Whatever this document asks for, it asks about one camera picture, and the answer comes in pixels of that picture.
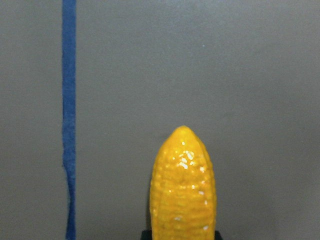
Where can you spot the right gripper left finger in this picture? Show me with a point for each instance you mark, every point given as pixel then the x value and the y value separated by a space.
pixel 146 235

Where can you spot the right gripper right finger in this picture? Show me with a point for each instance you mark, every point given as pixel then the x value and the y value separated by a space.
pixel 217 235

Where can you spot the yellow toy corn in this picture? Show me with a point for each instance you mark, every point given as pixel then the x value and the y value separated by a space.
pixel 182 196

